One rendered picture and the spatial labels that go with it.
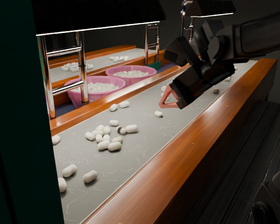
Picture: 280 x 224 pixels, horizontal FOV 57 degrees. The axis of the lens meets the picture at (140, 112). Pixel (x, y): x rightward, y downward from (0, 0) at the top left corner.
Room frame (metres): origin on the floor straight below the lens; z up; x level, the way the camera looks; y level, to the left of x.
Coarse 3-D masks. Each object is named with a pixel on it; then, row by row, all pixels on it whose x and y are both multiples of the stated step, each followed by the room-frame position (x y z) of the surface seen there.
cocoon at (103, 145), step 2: (106, 140) 0.61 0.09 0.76; (102, 142) 0.59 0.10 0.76; (104, 142) 0.59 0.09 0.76; (106, 142) 0.60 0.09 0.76; (108, 142) 0.60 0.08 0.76; (98, 144) 0.59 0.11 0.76; (100, 144) 0.59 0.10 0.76; (102, 144) 0.59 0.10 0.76; (104, 144) 0.59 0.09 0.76; (106, 144) 0.59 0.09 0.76; (98, 146) 0.58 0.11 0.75; (100, 146) 0.58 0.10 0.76; (102, 146) 0.58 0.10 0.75; (104, 146) 0.59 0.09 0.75; (106, 146) 0.59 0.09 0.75; (98, 148) 0.58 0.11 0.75; (100, 148) 0.58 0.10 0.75; (102, 148) 0.58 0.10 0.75; (104, 148) 0.59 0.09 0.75
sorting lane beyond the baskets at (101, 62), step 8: (136, 48) 2.25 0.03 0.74; (104, 56) 1.89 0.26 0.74; (112, 56) 1.89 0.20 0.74; (120, 56) 1.89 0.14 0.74; (128, 56) 1.89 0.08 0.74; (136, 56) 1.89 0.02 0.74; (96, 64) 1.62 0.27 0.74; (104, 64) 1.62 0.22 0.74; (112, 64) 1.62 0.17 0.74; (56, 72) 1.42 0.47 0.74; (64, 72) 1.42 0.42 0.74; (72, 72) 1.42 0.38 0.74; (56, 80) 1.26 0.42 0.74
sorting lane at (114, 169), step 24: (240, 72) 1.42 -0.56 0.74; (144, 96) 1.01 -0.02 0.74; (216, 96) 1.01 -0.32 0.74; (96, 120) 0.78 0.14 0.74; (120, 120) 0.78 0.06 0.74; (144, 120) 0.78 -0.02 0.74; (168, 120) 0.77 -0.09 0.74; (192, 120) 0.77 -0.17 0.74; (72, 144) 0.62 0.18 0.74; (96, 144) 0.62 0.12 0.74; (144, 144) 0.62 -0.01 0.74; (96, 168) 0.51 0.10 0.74; (120, 168) 0.51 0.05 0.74; (72, 192) 0.42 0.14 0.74; (96, 192) 0.42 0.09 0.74; (72, 216) 0.36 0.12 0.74
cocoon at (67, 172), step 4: (72, 164) 0.49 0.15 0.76; (64, 168) 0.48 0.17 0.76; (68, 168) 0.48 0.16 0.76; (72, 168) 0.48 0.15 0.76; (76, 168) 0.49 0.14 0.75; (64, 172) 0.47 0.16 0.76; (68, 172) 0.47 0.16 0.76; (72, 172) 0.48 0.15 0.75; (64, 176) 0.47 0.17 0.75; (68, 176) 0.47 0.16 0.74
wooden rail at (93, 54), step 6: (108, 48) 2.09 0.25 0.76; (114, 48) 2.09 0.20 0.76; (120, 48) 2.09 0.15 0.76; (126, 48) 2.15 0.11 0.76; (132, 48) 2.22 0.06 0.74; (90, 54) 1.84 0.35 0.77; (96, 54) 1.84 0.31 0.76; (102, 54) 1.89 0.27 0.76; (108, 54) 1.95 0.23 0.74; (48, 60) 1.62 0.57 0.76; (54, 60) 1.62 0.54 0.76; (60, 60) 1.62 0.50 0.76; (66, 60) 1.62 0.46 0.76; (72, 60) 1.65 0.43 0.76; (54, 66) 1.52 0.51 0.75; (60, 66) 1.56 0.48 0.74
